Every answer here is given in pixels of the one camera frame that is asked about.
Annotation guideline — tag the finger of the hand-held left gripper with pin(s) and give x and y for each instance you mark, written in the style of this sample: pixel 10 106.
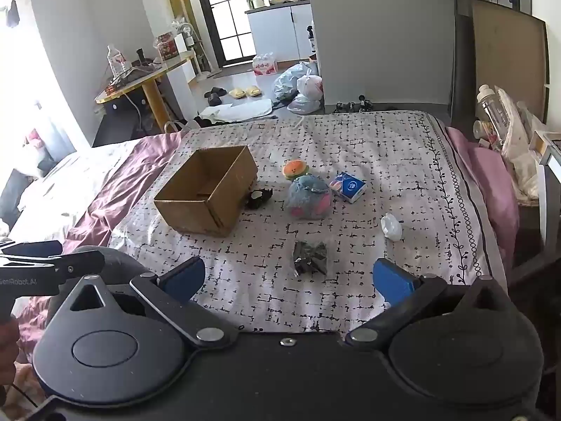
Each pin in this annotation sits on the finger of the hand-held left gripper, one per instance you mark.
pixel 30 249
pixel 81 263

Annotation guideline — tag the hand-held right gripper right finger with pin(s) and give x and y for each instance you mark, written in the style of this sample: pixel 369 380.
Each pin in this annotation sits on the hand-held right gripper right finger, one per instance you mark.
pixel 394 284

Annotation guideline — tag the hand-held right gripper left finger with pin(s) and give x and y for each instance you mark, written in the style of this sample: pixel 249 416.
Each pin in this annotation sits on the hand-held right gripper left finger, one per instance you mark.
pixel 184 274

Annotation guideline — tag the clear plastic item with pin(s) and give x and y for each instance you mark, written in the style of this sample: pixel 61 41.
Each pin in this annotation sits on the clear plastic item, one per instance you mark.
pixel 391 228

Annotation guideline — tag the brown cardboard box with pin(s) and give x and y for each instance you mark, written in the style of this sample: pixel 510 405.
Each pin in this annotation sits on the brown cardboard box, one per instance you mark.
pixel 206 217

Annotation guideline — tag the dark plastic packet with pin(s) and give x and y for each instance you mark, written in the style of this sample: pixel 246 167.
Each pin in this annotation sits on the dark plastic packet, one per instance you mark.
pixel 310 256

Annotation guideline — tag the black and white plush toy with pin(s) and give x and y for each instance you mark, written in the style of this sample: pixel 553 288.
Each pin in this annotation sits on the black and white plush toy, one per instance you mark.
pixel 258 197

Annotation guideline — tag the blue tissue pack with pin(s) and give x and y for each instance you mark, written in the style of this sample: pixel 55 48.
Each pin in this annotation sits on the blue tissue pack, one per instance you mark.
pixel 348 186

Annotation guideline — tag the blue fluffy plush toy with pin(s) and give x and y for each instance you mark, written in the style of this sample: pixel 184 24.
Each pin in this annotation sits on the blue fluffy plush toy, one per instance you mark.
pixel 307 199

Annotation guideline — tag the burger plush toy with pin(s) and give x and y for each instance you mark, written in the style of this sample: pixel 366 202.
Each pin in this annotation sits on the burger plush toy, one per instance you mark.
pixel 295 169

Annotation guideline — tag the person's left hand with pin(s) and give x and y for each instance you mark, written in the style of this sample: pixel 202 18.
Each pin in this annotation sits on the person's left hand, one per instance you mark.
pixel 8 337

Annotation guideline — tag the dark pillow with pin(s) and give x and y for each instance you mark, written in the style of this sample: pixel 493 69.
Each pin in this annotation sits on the dark pillow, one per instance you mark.
pixel 11 195

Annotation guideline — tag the white bedding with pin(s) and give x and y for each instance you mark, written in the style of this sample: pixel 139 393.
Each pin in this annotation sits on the white bedding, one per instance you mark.
pixel 65 184

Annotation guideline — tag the mauve duvet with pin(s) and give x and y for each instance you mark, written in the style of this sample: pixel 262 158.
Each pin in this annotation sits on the mauve duvet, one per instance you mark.
pixel 114 193

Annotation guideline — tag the white black-patterned blanket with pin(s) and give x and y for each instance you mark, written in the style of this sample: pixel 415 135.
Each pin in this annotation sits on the white black-patterned blanket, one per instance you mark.
pixel 372 149

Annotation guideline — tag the pink bed sheet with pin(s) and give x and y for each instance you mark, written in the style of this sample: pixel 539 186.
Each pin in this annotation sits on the pink bed sheet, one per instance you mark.
pixel 491 175

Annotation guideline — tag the white floor mat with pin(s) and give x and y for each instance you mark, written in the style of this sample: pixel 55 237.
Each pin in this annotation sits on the white floor mat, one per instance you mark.
pixel 245 110

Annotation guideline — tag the black slipper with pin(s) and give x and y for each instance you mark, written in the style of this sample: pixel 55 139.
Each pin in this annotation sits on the black slipper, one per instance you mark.
pixel 217 98
pixel 211 93

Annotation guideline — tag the black and white sneaker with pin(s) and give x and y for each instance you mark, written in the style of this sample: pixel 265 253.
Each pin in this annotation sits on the black and white sneaker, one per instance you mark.
pixel 342 108
pixel 363 105

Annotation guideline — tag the crumpled translucent plastic bag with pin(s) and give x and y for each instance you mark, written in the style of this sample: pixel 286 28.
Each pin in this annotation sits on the crumpled translucent plastic bag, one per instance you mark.
pixel 521 149

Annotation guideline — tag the yellow slipper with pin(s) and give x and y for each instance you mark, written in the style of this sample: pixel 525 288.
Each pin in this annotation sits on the yellow slipper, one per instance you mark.
pixel 237 92
pixel 253 91

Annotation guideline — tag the round yellow-edged table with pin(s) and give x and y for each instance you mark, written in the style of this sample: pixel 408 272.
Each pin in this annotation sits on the round yellow-edged table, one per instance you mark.
pixel 151 80

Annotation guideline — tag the clear bottle with white cap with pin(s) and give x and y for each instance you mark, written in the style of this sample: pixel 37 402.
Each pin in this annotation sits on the clear bottle with white cap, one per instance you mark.
pixel 490 109

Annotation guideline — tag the clear plastic bag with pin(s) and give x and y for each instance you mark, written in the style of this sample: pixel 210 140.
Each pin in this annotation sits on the clear plastic bag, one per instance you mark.
pixel 303 104

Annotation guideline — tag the clear water bottle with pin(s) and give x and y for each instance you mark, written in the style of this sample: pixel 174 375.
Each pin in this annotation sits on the clear water bottle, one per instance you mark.
pixel 116 62

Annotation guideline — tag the white plastic bag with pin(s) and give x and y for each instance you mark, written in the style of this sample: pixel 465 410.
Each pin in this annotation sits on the white plastic bag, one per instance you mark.
pixel 311 85

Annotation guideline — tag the grey-blue plastic bag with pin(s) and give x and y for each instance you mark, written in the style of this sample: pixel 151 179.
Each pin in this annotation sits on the grey-blue plastic bag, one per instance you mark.
pixel 289 81

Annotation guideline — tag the shrink-wrapped water bottle pack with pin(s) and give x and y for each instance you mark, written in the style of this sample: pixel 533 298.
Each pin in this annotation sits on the shrink-wrapped water bottle pack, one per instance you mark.
pixel 265 65

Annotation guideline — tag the white standing fan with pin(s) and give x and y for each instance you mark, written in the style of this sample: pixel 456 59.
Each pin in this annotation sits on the white standing fan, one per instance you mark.
pixel 193 48

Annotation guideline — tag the red gift box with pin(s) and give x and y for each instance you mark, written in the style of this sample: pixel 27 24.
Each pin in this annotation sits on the red gift box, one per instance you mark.
pixel 168 46

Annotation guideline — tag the small dark hanging cloth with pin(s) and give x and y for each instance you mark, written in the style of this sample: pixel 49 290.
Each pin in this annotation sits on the small dark hanging cloth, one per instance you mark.
pixel 12 13

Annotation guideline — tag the grey headboard panel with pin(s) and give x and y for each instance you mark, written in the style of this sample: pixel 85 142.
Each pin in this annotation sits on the grey headboard panel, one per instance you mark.
pixel 461 52

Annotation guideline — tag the brown wooden board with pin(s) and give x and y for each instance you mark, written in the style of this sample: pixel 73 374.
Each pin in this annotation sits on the brown wooden board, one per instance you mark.
pixel 508 61

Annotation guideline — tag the dark spray bottle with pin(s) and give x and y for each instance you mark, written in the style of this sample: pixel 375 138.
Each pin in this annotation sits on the dark spray bottle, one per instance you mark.
pixel 311 39

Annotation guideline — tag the white kitchen cabinet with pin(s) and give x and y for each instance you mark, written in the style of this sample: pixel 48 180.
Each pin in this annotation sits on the white kitchen cabinet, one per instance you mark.
pixel 280 30

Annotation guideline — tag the black-framed glass door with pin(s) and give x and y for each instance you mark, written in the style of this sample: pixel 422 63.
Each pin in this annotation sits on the black-framed glass door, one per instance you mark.
pixel 225 13

